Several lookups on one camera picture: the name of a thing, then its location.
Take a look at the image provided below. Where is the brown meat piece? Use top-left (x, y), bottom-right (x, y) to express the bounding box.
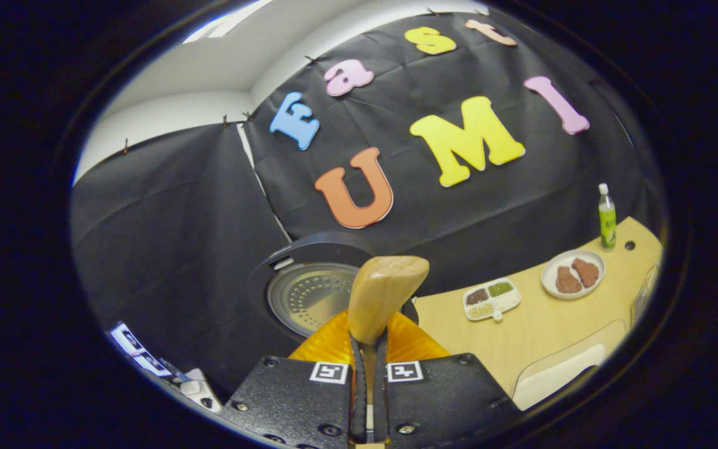
top-left (572, 258), bottom-right (600, 288)
top-left (555, 266), bottom-right (583, 294)

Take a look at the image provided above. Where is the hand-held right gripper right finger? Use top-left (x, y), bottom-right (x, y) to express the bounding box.
top-left (371, 311), bottom-right (522, 447)

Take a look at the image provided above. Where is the white rice container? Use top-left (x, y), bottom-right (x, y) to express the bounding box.
top-left (512, 320), bottom-right (628, 411)

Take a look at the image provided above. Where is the white round plate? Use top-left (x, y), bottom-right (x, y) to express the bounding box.
top-left (541, 249), bottom-right (606, 301)

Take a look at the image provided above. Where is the computer monitor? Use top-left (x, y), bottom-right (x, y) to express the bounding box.
top-left (110, 321), bottom-right (176, 378)

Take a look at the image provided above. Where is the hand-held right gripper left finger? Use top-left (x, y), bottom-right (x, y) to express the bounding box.
top-left (219, 311), bottom-right (367, 449)

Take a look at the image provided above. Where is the wooden spoon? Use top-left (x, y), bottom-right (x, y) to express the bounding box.
top-left (348, 256), bottom-right (430, 381)

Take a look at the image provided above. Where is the large ceiling light panel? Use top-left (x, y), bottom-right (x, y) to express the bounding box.
top-left (183, 0), bottom-right (272, 44)

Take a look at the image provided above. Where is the dark grey rice cooker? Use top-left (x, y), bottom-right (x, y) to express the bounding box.
top-left (248, 232), bottom-right (419, 350)

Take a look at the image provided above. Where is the white divided bean dish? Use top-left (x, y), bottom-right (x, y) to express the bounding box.
top-left (462, 278), bottom-right (522, 322)

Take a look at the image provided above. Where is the green drink bottle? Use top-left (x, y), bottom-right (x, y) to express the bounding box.
top-left (598, 183), bottom-right (617, 250)

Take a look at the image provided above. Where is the white side desk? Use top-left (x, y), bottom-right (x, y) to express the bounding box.
top-left (166, 367), bottom-right (226, 412)

